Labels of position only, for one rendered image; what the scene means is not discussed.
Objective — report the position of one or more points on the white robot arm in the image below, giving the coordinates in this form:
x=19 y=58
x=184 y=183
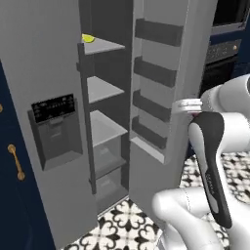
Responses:
x=182 y=211

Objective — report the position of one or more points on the dark blue cupboard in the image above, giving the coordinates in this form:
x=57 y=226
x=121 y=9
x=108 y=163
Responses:
x=13 y=201

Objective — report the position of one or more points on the grey fridge body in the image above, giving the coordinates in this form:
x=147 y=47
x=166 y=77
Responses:
x=107 y=65

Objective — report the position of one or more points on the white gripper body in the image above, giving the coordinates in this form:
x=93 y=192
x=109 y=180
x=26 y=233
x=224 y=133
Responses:
x=185 y=106

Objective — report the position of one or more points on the black built-in oven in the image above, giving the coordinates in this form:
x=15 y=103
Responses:
x=221 y=53

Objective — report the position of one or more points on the grey fridge door with bins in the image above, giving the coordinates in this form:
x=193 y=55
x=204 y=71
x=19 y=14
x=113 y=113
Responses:
x=195 y=49

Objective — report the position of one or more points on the clear grey fridge drawer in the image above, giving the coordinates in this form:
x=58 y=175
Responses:
x=112 y=190
x=109 y=153

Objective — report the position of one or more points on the grey fridge door with dispenser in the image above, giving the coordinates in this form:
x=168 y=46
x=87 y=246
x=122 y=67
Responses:
x=42 y=65

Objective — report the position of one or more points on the yellow-green lemon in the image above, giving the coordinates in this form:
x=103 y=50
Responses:
x=88 y=38

